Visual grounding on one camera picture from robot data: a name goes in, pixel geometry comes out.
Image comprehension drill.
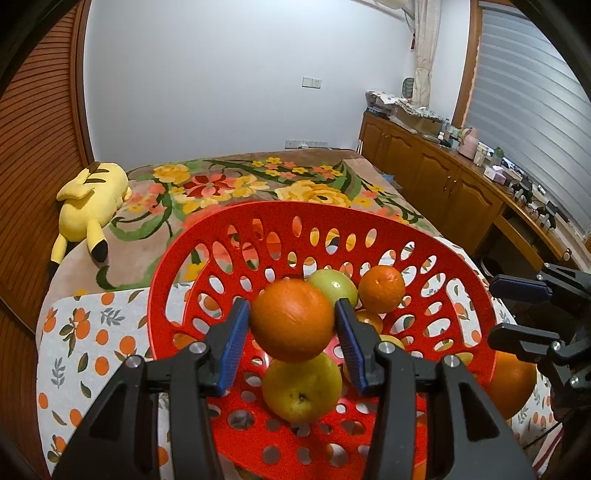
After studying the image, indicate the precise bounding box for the red plastic basket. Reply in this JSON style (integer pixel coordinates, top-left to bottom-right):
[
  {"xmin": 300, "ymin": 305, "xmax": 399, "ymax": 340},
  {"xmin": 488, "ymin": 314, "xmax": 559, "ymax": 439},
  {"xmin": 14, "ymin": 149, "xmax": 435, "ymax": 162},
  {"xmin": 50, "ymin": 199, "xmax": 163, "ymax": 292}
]
[{"xmin": 148, "ymin": 200, "xmax": 498, "ymax": 480}]

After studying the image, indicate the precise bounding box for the small tangerine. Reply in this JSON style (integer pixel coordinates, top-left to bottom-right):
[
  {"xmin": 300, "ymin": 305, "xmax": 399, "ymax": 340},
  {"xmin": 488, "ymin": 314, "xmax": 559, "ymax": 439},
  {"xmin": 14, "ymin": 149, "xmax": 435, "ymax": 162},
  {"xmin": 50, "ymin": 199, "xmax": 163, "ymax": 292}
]
[
  {"xmin": 353, "ymin": 309, "xmax": 384, "ymax": 335},
  {"xmin": 358, "ymin": 265, "xmax": 406, "ymax": 315}
]

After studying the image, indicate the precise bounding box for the orange-print white tablecloth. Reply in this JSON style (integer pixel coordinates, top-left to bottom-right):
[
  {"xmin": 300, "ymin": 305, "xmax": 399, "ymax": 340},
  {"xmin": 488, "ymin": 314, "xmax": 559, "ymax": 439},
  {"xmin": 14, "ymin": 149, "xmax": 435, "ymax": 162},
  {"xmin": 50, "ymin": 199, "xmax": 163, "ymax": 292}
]
[{"xmin": 36, "ymin": 240, "xmax": 561, "ymax": 480}]

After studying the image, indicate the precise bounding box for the patterned cloth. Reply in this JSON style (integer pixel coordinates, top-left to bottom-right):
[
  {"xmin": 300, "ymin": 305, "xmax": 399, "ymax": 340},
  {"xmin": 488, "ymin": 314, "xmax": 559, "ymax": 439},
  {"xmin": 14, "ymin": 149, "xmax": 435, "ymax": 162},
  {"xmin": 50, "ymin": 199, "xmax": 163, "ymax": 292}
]
[{"xmin": 365, "ymin": 90, "xmax": 441, "ymax": 121}]

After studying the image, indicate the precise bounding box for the cream curtain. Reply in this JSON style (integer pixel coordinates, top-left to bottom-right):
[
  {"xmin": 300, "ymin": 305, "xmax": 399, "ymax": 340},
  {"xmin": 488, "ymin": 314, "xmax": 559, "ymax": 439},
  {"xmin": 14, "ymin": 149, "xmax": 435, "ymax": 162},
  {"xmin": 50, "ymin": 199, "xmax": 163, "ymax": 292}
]
[{"xmin": 411, "ymin": 0, "xmax": 439, "ymax": 107}]

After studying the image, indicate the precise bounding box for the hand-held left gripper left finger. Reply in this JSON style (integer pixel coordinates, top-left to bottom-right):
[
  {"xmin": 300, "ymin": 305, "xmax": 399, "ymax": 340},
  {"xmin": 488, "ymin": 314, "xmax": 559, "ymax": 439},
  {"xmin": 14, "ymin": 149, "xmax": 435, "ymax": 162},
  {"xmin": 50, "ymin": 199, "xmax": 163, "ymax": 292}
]
[{"xmin": 51, "ymin": 298, "xmax": 252, "ymax": 480}]

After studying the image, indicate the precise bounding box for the wooden cabinet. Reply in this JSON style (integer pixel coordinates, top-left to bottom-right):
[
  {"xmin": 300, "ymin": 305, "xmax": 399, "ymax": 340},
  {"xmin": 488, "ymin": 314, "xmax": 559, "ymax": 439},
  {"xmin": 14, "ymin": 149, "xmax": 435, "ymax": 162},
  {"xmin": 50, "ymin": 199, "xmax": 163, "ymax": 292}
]
[{"xmin": 358, "ymin": 111, "xmax": 591, "ymax": 273}]

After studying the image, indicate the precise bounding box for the large orange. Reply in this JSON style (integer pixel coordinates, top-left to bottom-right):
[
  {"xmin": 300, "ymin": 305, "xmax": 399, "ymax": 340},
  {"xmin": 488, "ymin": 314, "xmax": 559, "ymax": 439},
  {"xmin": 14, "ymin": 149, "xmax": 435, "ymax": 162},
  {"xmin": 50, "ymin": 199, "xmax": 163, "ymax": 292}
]
[
  {"xmin": 480, "ymin": 350, "xmax": 539, "ymax": 421},
  {"xmin": 249, "ymin": 278, "xmax": 337, "ymax": 363}
]

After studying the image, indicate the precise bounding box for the floral blanket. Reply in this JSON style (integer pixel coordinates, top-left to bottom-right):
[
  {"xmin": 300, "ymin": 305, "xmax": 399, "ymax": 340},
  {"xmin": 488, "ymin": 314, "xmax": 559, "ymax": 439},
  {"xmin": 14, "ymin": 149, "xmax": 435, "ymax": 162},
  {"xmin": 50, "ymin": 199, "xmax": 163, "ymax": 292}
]
[{"xmin": 36, "ymin": 148, "xmax": 462, "ymax": 324}]

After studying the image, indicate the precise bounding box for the dark waste bin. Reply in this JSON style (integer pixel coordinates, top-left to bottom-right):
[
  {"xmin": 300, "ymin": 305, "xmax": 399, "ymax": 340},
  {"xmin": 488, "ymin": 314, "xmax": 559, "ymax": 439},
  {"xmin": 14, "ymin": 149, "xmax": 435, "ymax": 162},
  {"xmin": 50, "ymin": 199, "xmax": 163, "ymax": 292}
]
[{"xmin": 480, "ymin": 255, "xmax": 506, "ymax": 280}]

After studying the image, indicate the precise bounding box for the brown slatted wardrobe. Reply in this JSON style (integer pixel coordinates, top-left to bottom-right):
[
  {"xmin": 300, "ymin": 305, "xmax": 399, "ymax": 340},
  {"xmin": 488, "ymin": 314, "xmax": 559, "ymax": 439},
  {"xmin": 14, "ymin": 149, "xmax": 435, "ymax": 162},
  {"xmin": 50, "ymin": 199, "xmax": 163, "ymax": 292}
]
[{"xmin": 0, "ymin": 0, "xmax": 95, "ymax": 480}]

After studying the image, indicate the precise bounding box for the yellow plush toy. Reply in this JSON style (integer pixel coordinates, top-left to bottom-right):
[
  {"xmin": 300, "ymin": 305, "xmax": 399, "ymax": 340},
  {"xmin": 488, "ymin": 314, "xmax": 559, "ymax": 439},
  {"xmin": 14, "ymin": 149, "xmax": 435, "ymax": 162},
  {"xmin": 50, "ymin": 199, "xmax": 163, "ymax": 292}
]
[{"xmin": 50, "ymin": 161, "xmax": 131, "ymax": 275}]

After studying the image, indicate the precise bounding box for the wooden window frame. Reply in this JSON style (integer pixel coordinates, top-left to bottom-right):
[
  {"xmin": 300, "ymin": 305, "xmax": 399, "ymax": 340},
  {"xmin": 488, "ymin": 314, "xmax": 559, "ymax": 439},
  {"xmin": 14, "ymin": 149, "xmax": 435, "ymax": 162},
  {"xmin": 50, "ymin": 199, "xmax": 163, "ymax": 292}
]
[{"xmin": 450, "ymin": 0, "xmax": 483, "ymax": 130}]

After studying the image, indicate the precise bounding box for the green round fruit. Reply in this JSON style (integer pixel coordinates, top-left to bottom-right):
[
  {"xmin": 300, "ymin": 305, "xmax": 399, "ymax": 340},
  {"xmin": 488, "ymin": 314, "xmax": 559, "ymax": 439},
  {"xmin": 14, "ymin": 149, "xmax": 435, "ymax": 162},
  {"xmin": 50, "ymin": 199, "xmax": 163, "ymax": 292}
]
[{"xmin": 307, "ymin": 270, "xmax": 359, "ymax": 309}]

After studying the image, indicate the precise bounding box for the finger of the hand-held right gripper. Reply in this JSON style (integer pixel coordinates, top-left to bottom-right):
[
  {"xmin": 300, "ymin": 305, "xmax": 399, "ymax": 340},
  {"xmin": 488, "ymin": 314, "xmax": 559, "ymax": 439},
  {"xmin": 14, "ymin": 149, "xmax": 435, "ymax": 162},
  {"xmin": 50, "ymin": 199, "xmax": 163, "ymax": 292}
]
[
  {"xmin": 488, "ymin": 262, "xmax": 591, "ymax": 305},
  {"xmin": 487, "ymin": 323, "xmax": 591, "ymax": 407}
]

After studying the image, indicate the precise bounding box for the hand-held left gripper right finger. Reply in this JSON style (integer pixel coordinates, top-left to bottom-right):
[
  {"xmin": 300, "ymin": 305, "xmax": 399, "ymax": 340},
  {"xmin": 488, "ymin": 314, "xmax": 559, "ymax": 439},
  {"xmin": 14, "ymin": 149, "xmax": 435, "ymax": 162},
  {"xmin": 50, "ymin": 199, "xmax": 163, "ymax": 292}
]
[{"xmin": 333, "ymin": 298, "xmax": 539, "ymax": 480}]

